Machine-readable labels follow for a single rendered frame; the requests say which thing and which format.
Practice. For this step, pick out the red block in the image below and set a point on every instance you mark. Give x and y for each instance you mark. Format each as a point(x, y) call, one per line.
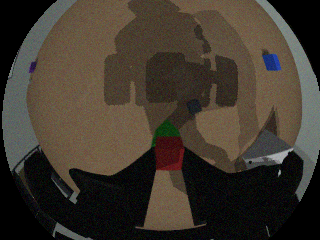
point(169, 153)

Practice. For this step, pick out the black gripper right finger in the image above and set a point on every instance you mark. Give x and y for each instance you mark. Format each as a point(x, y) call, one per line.
point(207, 186)

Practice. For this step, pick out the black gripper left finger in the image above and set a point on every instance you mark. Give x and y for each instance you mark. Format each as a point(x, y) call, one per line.
point(131, 187)

